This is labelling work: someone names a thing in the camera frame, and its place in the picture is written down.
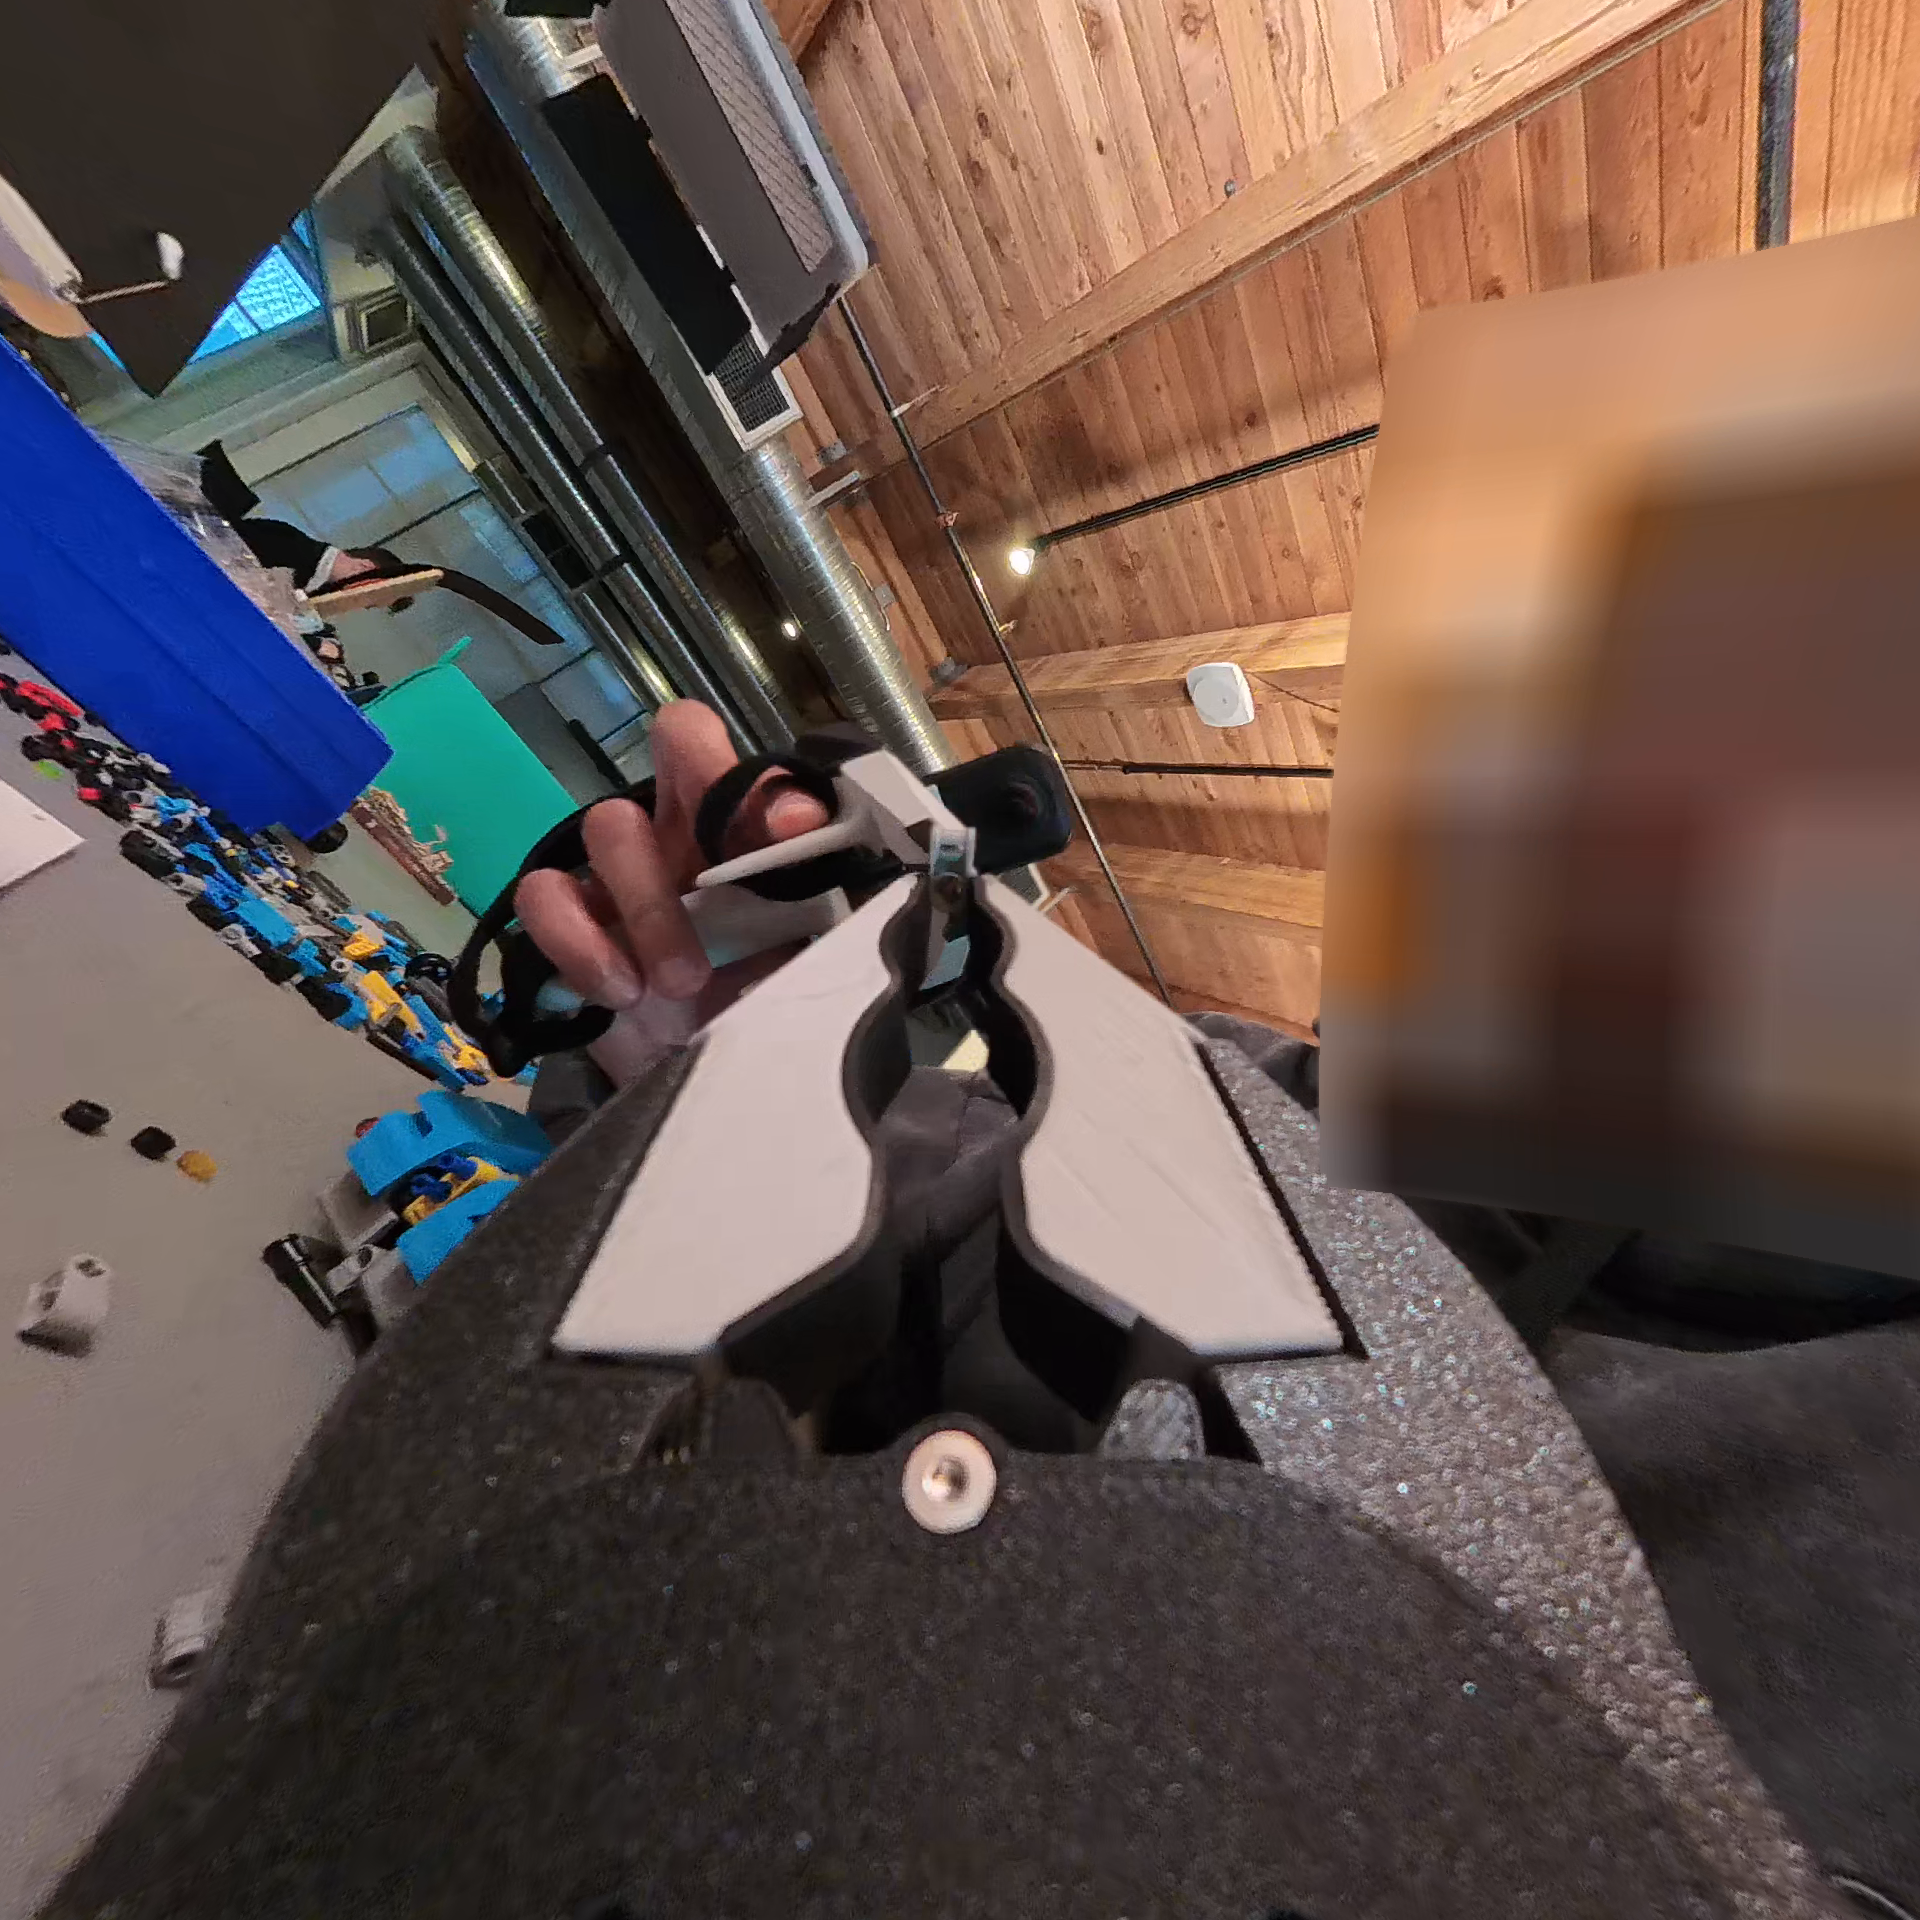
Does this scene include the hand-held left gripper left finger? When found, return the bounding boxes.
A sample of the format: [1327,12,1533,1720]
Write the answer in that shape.
[550,877,917,1419]

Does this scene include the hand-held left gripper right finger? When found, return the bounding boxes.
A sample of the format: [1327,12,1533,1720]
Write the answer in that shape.
[975,880,1346,1425]

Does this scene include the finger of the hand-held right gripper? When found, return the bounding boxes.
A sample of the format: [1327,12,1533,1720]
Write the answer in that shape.
[835,753,966,877]

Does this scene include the person's right hand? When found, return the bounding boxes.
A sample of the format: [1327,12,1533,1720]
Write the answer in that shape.
[514,696,834,1086]

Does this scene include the blue toy car model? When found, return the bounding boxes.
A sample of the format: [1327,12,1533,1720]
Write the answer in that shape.
[321,1089,559,1354]

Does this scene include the teal green panel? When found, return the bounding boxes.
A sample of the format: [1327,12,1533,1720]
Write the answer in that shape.
[359,638,623,921]

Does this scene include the black pin brick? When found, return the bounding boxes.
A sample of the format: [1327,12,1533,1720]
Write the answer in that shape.
[262,1233,353,1329]

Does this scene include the white ceiling vent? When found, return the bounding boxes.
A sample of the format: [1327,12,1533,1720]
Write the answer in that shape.
[702,334,803,449]

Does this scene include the pile of toy bricks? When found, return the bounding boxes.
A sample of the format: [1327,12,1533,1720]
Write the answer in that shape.
[0,672,505,1089]

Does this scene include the grey ceiling pipes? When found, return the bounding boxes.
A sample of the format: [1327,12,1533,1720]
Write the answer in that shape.
[374,128,758,753]

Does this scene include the grey ceiling air unit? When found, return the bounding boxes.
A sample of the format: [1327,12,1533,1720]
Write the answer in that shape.
[592,0,874,366]

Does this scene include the blue storage bin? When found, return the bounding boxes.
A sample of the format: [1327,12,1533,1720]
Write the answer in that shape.
[0,336,394,841]

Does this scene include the white instruction booklet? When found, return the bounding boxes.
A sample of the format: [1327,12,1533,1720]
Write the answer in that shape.
[0,780,87,890]

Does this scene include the black screen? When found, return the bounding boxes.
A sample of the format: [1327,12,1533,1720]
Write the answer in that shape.
[0,0,489,400]

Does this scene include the white laptop stand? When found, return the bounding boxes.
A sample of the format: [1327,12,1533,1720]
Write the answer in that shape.
[0,171,91,348]

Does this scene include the black ceiling pipe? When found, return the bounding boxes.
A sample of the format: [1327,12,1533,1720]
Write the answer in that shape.
[1751,0,1801,253]

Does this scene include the silver ceiling duct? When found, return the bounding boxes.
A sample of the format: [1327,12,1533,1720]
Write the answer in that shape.
[464,0,962,776]

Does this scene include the black ceiling track rail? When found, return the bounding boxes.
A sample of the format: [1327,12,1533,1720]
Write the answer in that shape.
[1031,424,1383,552]

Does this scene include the thin white-tipped cable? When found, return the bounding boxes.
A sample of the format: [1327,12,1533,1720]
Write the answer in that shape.
[66,230,189,306]

